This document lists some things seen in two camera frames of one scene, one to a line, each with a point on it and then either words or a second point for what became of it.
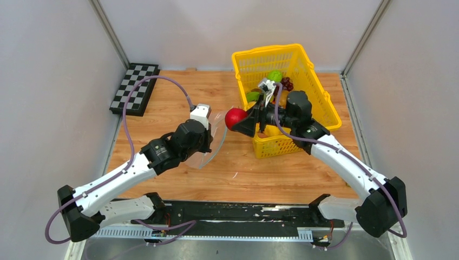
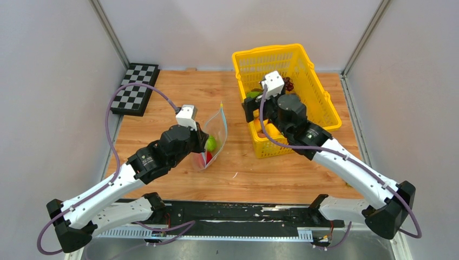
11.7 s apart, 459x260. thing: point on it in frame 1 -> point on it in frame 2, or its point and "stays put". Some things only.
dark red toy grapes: [287, 84] stays put
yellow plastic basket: [251, 65] stays put
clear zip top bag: [218, 132] stays put
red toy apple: [234, 115] -> [209, 156]
